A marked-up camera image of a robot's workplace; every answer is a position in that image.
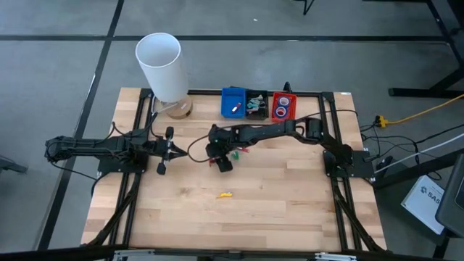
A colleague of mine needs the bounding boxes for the white cable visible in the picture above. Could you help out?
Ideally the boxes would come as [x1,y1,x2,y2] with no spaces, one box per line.
[374,132,464,173]

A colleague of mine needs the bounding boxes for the black stand legs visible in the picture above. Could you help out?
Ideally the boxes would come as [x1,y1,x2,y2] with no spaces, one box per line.
[293,0,317,16]

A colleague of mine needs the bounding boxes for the white cylindrical lamp shade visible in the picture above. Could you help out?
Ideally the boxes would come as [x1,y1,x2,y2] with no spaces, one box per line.
[135,32,190,104]

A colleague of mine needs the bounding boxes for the white printed box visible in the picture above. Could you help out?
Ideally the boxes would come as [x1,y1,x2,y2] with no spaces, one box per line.
[400,175,447,236]

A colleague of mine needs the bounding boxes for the black aluminium table frame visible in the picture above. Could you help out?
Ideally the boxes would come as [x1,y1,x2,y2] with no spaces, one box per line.
[81,88,387,254]

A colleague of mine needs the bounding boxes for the black power adapter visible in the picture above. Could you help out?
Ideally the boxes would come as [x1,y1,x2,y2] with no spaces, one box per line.
[376,155,394,170]

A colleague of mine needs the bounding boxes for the grey floor object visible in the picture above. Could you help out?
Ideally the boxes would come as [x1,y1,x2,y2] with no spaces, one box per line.
[0,155,28,175]

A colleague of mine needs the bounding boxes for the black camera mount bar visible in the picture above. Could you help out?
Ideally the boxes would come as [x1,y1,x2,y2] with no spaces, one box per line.
[0,244,464,261]

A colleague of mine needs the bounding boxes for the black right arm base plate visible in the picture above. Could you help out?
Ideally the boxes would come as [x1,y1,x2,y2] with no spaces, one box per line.
[323,149,376,179]

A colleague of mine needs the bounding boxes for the blue plastic basket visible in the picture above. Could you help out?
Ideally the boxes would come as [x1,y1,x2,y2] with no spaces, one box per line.
[220,86,247,119]

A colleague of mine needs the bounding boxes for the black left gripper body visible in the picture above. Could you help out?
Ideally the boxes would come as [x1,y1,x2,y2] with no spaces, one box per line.
[154,127,177,177]

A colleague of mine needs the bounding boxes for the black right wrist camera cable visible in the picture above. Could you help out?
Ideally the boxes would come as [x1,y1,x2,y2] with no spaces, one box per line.
[186,134,213,164]

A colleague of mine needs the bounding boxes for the round wooden lamp base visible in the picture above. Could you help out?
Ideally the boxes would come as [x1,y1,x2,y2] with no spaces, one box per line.
[165,94,194,120]

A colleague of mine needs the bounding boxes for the black plastic basket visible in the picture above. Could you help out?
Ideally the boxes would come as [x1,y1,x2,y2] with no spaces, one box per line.
[244,89,270,121]

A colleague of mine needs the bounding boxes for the black monitor panel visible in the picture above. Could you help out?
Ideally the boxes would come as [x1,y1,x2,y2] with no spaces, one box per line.
[434,154,464,239]

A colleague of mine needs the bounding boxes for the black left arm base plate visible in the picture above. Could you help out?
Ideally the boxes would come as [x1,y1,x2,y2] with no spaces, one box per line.
[97,158,148,175]

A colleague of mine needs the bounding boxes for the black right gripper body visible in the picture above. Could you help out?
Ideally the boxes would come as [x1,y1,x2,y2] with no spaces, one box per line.
[209,124,236,173]

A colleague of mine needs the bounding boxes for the red plastic basket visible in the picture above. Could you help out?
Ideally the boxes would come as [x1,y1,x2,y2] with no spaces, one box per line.
[270,91,298,125]

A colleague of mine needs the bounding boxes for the black desk leg frame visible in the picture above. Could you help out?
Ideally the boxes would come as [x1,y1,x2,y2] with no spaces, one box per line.
[388,0,464,99]

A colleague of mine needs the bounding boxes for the yellow extension cord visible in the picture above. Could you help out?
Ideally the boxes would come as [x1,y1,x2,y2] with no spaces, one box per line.
[374,93,464,128]

